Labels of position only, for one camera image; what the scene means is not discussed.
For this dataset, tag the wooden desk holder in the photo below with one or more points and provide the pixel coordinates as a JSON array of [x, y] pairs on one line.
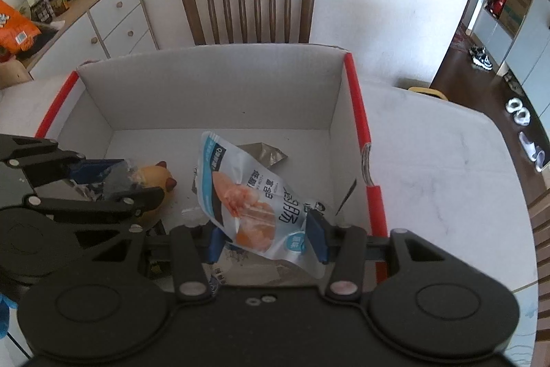
[[15, 74]]

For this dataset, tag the pale slippers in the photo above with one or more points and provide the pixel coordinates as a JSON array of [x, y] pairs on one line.
[[533, 152]]

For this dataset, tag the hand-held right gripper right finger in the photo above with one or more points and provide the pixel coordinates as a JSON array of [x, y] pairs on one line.
[[319, 238]]

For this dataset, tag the patterned door rug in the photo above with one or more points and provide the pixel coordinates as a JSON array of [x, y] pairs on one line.
[[459, 40]]

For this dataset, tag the orange snack bag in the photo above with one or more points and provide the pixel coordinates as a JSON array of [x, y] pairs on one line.
[[17, 31]]

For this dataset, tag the silver blue food pouch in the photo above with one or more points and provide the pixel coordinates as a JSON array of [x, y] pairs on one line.
[[240, 186]]

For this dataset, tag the grey wall cabinet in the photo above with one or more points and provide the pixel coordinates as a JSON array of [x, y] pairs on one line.
[[528, 27]]

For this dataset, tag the grey shoes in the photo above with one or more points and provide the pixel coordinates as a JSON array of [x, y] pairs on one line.
[[509, 78]]

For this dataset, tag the yellow plastic object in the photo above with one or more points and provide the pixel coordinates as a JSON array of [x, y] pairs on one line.
[[425, 92]]

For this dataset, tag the red cardboard box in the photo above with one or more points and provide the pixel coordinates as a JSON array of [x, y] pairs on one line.
[[215, 92]]

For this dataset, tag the dark snack packet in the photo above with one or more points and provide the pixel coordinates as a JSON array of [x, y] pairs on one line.
[[157, 268]]

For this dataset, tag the red bag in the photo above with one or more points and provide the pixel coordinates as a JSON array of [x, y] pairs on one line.
[[498, 3]]

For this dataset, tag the blue cloth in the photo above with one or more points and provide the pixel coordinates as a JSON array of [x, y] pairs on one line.
[[6, 315]]

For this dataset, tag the white shoe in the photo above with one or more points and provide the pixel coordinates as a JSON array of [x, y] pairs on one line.
[[523, 117], [513, 105]]

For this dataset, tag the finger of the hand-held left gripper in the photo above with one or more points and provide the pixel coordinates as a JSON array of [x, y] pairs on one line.
[[99, 171], [129, 201]]

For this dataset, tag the black white sneakers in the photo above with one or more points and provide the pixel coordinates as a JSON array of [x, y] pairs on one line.
[[481, 57]]

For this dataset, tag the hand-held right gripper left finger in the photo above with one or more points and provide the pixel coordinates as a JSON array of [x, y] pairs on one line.
[[214, 246]]

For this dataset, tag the white wooden sideboard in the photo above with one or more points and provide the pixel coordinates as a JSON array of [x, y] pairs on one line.
[[124, 10]]

